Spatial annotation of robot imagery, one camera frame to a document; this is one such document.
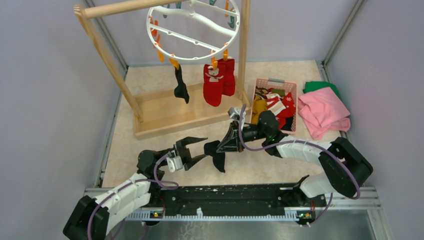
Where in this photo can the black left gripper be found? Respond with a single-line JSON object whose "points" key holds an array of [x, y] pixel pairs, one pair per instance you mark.
{"points": [[184, 152]]}

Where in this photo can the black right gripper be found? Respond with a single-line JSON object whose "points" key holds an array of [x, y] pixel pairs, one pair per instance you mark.
{"points": [[234, 145]]}

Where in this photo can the black sock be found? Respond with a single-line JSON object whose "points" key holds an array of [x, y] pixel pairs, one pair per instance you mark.
{"points": [[181, 89], [218, 158]]}

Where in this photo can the white round clip hanger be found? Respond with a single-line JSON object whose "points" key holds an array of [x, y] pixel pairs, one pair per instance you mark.
{"points": [[193, 31]]}

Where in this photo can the red snowflake santa face sock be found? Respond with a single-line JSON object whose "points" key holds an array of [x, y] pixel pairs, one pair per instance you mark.
{"points": [[286, 116]]}

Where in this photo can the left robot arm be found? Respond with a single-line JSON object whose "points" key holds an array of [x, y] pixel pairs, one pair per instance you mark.
{"points": [[94, 217]]}

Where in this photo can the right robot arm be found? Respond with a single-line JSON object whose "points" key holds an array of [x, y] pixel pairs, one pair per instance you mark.
{"points": [[345, 169]]}

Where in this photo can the mustard yellow sock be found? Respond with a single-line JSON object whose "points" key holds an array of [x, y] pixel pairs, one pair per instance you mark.
{"points": [[259, 105]]}

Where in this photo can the red white striped sock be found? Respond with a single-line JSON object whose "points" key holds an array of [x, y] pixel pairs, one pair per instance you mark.
{"points": [[274, 103]]}

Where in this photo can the pink perforated plastic basket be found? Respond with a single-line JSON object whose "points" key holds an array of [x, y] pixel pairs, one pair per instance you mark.
{"points": [[281, 87]]}

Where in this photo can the pink cloth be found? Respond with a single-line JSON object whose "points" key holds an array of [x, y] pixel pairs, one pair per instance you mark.
{"points": [[323, 111]]}

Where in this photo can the green cloth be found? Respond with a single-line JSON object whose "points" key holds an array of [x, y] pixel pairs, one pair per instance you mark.
{"points": [[312, 86]]}

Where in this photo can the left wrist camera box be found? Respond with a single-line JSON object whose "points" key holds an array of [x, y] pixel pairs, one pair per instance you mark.
{"points": [[174, 163]]}

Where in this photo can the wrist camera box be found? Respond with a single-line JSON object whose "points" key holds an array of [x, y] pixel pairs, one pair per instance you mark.
{"points": [[174, 163], [235, 113]]}

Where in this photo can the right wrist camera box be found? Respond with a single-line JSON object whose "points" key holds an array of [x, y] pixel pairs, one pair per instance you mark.
{"points": [[235, 113]]}

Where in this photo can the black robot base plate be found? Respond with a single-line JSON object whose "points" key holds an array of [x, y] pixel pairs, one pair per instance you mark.
{"points": [[235, 200]]}

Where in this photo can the wooden hanger rack frame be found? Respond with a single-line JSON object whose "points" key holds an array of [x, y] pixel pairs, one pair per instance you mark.
{"points": [[157, 111]]}

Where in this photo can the white toothed cable rail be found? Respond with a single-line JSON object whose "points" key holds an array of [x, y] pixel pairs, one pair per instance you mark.
{"points": [[147, 216]]}

